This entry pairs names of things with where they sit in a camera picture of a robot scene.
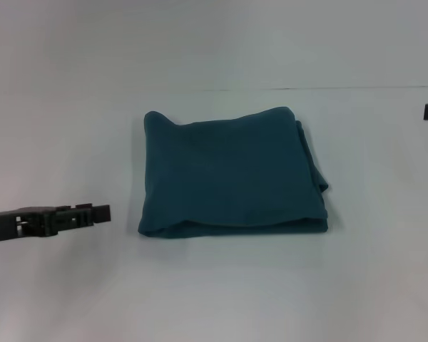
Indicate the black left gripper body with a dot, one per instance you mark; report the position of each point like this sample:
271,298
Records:
18,222

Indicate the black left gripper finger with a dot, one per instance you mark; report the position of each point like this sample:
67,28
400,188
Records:
83,204
85,216

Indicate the teal blue shirt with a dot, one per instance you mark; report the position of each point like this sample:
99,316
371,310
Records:
232,178

